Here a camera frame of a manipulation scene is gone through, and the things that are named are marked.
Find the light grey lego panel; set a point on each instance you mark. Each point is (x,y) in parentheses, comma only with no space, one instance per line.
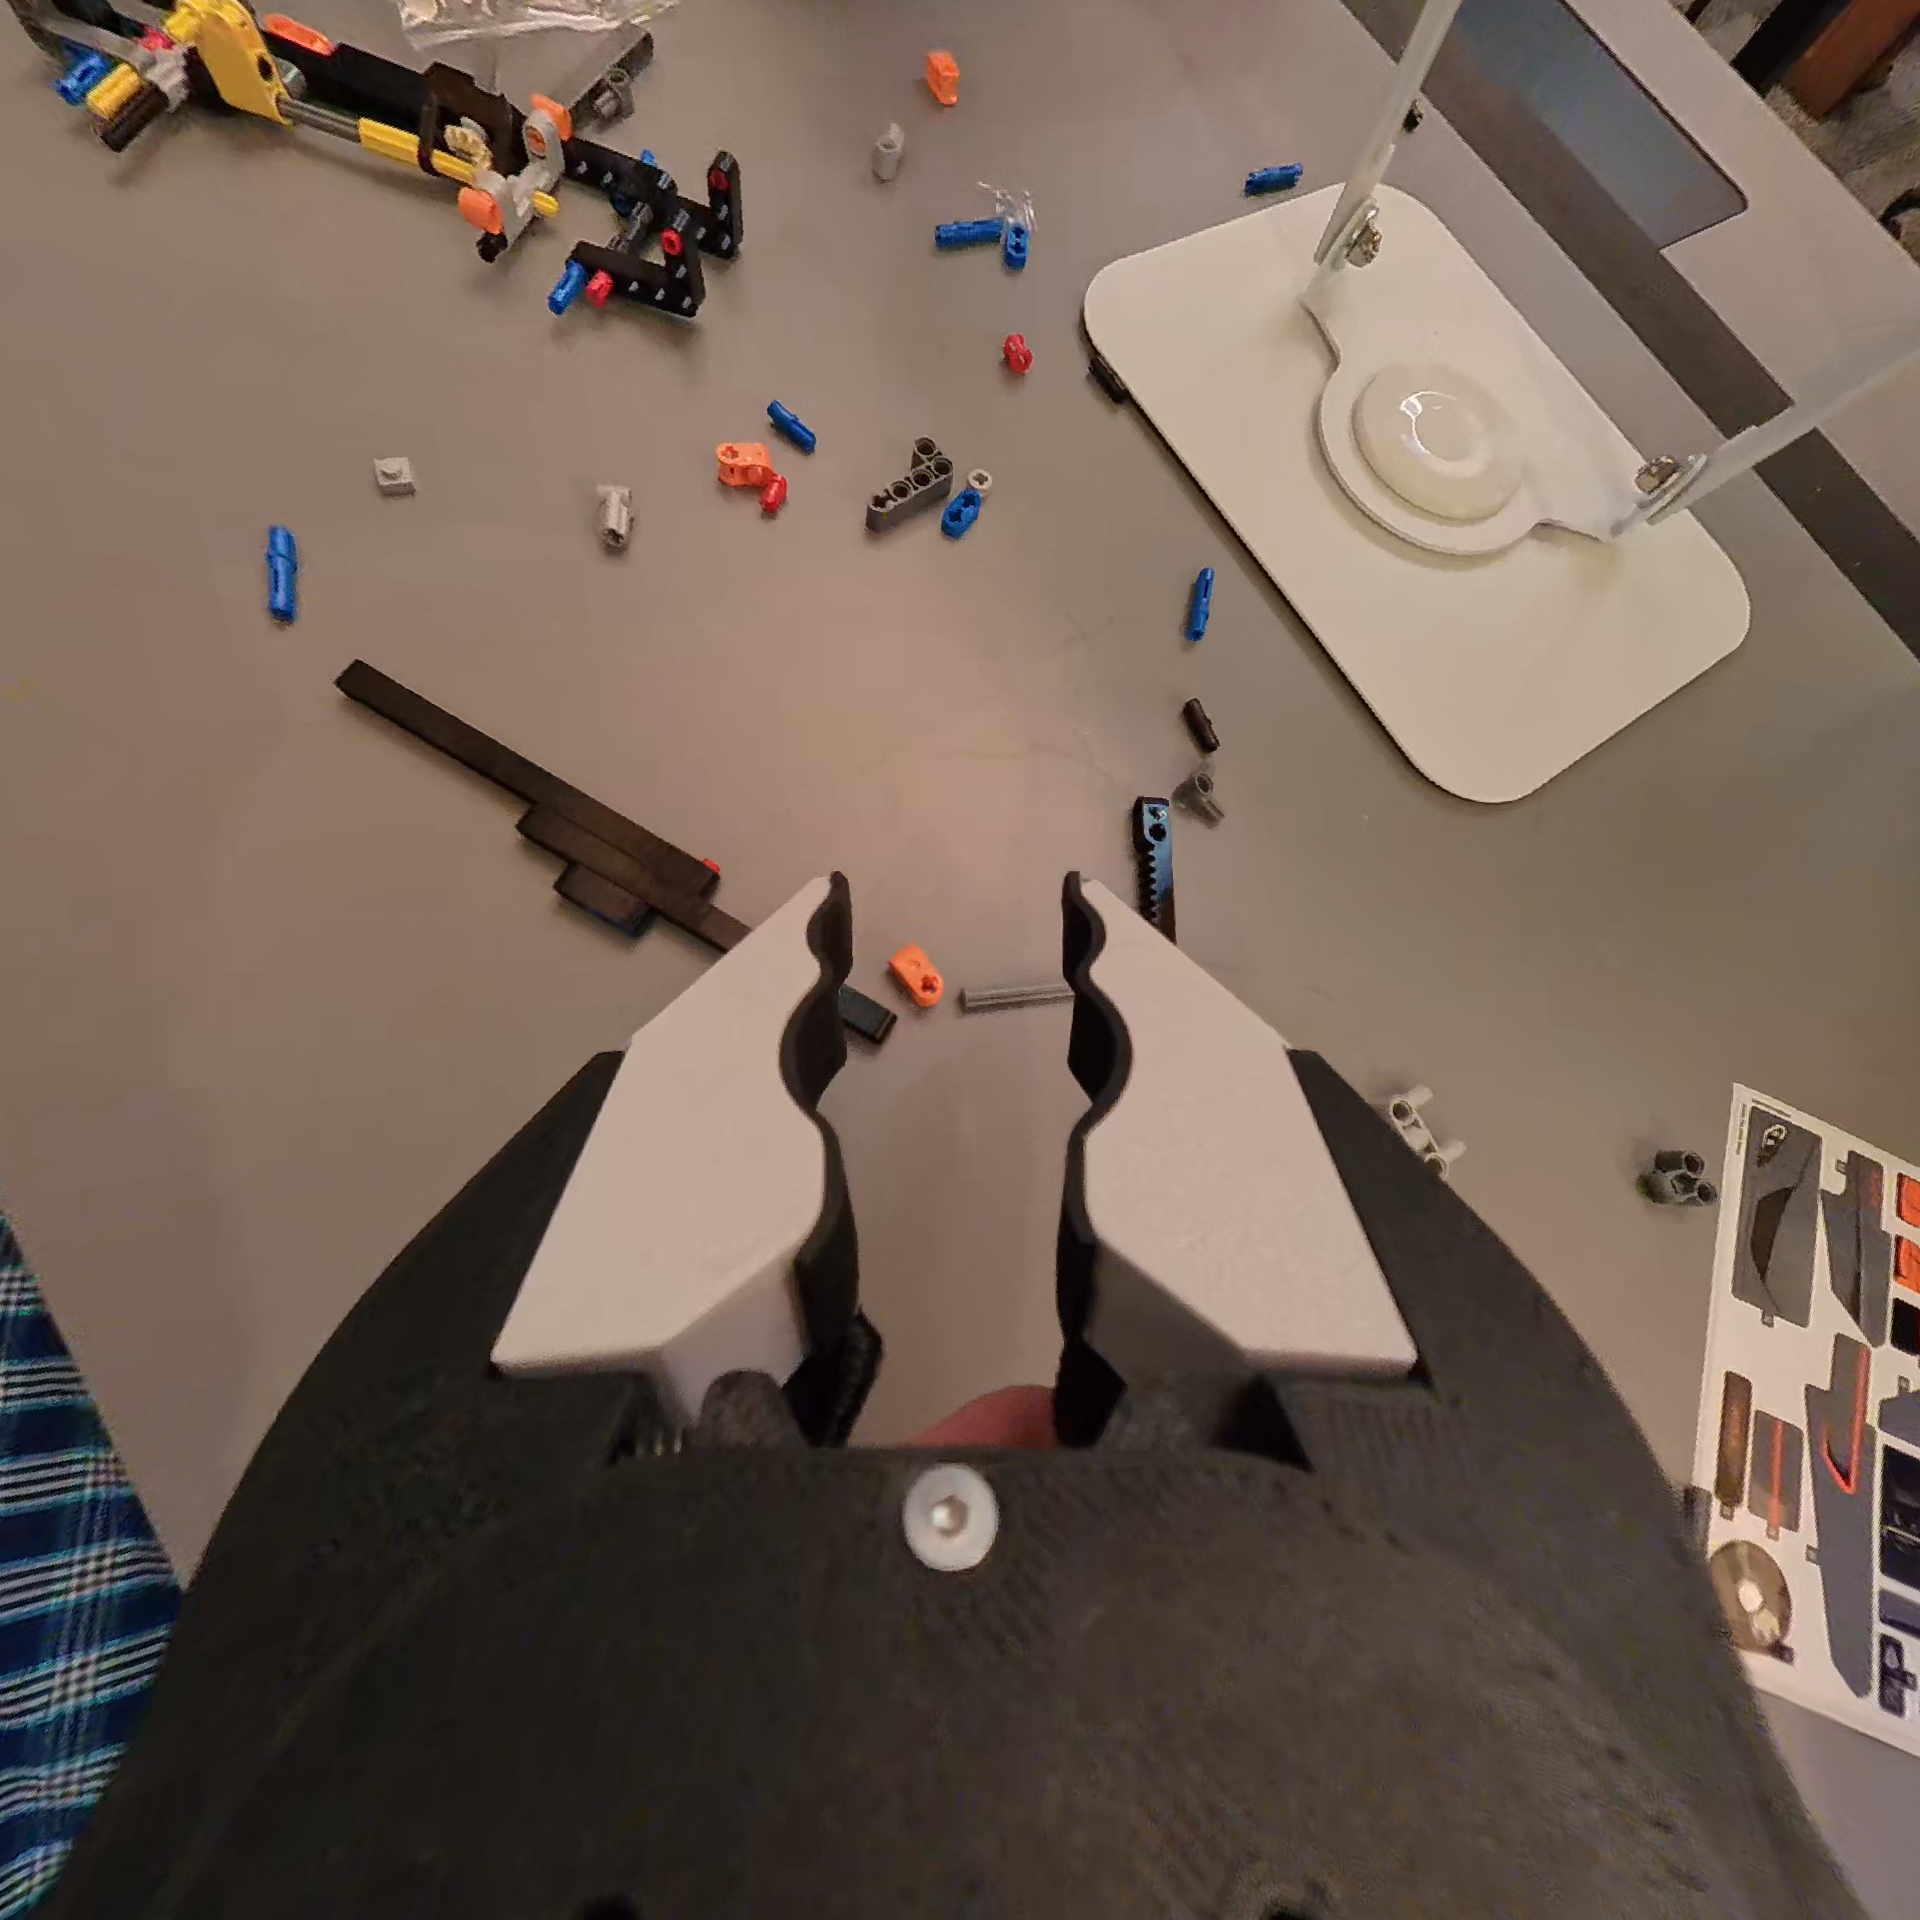
(614,77)

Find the white book stand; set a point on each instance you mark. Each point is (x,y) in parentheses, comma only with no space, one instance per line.
(1501,645)

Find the clear zip bag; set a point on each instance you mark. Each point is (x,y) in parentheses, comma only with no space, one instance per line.
(523,15)

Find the blue plaid shirt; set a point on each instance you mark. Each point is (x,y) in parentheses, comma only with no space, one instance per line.
(75,1501)

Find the blue lego pin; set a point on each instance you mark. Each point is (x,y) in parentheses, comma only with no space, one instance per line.
(968,233)
(1271,178)
(281,571)
(791,425)
(1201,603)

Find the multicoloured lego chassis assembly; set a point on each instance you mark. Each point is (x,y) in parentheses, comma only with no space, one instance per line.
(630,181)

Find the small grey lego plate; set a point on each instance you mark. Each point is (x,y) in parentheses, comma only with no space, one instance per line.
(393,475)

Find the black lego pin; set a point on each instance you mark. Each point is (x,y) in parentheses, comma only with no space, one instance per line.
(1201,726)

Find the black lego gear rack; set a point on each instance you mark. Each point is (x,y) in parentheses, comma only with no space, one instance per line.
(1154,870)

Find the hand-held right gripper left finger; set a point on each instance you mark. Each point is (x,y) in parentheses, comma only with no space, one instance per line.
(690,1201)

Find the dark grey angled lego beam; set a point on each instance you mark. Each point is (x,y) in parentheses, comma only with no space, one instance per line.
(909,487)

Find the lego sticker sheet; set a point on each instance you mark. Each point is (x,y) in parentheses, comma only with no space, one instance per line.
(1815,1425)

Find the pale grey lego connector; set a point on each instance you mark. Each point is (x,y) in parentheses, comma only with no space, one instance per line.
(615,517)

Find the small clear plastic wrapper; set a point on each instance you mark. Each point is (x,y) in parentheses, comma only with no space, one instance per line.
(1009,201)

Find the grey lego piece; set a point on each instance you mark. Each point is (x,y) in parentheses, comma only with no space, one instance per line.
(1681,1181)

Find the small blue lego link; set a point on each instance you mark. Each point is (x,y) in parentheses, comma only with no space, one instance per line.
(1017,242)

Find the grey lego axle connector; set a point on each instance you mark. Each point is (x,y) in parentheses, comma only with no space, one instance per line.
(1201,797)

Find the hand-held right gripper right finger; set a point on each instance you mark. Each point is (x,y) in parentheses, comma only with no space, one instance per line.
(1231,1201)

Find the pale small lego piece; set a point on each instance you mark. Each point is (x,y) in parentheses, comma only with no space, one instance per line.
(890,152)

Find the black beam assembly blue pins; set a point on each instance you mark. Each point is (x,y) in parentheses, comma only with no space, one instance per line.
(599,855)

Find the dark grey lego axle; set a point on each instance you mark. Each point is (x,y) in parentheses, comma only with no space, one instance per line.
(1014,997)

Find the light grey lego connector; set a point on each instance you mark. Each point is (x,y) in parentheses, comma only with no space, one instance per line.
(1424,1127)

